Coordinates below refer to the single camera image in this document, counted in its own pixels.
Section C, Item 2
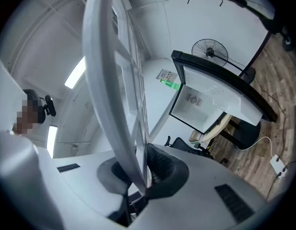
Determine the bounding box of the white power cable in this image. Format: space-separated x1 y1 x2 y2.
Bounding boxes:
236 136 275 157

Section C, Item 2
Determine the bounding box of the brown ornate book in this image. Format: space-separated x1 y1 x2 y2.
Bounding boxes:
189 130 204 143

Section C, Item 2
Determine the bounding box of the black power cable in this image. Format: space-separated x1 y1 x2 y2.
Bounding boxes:
254 74 287 158

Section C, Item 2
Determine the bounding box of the white power strip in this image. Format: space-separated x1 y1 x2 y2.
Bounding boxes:
269 153 289 177

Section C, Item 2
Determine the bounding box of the white wire fridge shelf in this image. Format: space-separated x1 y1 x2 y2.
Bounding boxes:
82 0 154 194

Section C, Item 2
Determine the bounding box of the white plastic fan vent grille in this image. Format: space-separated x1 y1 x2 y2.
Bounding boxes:
185 93 203 106

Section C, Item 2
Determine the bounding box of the mini fridge door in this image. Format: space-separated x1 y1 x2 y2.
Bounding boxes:
171 50 279 127

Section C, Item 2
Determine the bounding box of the round beige table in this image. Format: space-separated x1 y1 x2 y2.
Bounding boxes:
200 113 246 150

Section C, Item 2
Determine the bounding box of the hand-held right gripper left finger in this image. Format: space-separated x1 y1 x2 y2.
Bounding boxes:
52 150 139 226

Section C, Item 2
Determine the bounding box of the green plastic bottle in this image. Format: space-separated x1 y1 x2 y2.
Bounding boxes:
159 79 182 90

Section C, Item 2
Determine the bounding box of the black standing fan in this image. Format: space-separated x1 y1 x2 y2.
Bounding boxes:
191 38 256 84

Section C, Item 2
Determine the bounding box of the black head-worn camera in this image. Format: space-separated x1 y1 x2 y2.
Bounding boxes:
43 94 57 117

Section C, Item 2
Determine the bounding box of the black round floor stand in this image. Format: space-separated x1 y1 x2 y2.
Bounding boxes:
235 119 262 151

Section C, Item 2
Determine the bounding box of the person's head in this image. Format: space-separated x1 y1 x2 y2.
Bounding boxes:
12 88 47 136

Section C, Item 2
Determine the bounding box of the black mesh office chair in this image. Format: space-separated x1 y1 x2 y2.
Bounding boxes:
163 135 215 160

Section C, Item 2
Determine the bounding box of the paper wall notice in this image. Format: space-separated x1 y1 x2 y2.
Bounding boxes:
156 69 175 81

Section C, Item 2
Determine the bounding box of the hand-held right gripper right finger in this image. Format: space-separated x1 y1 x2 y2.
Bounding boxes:
132 142 268 230

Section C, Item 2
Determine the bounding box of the rectangular ceiling light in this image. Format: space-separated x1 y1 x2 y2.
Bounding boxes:
46 124 58 159
64 56 88 90

